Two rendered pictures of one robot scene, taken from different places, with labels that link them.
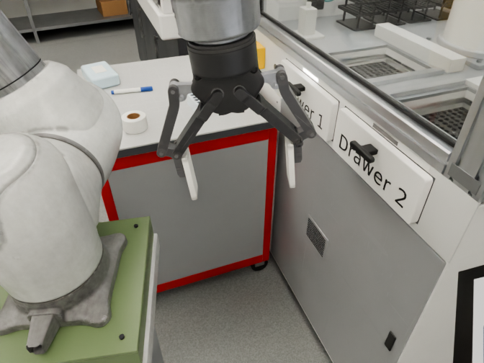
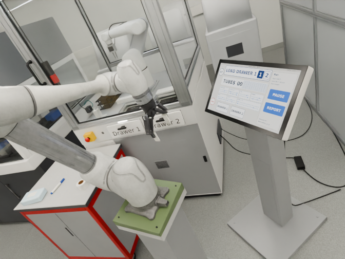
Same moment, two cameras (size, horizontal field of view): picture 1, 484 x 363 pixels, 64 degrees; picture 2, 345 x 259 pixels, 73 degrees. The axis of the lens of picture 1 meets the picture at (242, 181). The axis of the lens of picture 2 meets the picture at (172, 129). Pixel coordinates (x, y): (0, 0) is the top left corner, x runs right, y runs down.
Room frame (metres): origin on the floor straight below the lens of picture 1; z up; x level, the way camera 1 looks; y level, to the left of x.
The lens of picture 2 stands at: (-0.37, 0.76, 1.63)
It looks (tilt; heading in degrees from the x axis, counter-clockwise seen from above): 30 degrees down; 314
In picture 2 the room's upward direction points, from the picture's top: 23 degrees counter-clockwise
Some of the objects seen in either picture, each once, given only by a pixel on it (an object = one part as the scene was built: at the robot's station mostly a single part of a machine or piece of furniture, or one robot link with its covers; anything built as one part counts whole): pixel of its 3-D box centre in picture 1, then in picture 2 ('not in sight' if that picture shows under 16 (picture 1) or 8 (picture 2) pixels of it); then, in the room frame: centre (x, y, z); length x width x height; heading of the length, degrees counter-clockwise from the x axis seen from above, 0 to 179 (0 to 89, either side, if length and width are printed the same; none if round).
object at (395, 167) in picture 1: (374, 160); (163, 121); (0.67, -0.28, 0.87); 0.29 x 0.02 x 0.11; 20
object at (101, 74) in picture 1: (100, 75); (34, 196); (1.33, 0.51, 0.78); 0.15 x 0.10 x 0.04; 33
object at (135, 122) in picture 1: (134, 122); (82, 184); (1.00, 0.31, 0.78); 0.07 x 0.07 x 0.04
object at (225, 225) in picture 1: (179, 177); (96, 206); (1.25, 0.25, 0.38); 0.62 x 0.58 x 0.76; 20
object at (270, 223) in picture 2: not in sight; (264, 172); (0.03, -0.26, 0.51); 0.50 x 0.45 x 1.02; 64
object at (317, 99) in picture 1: (305, 97); (125, 129); (0.97, -0.17, 0.87); 0.29 x 0.02 x 0.11; 20
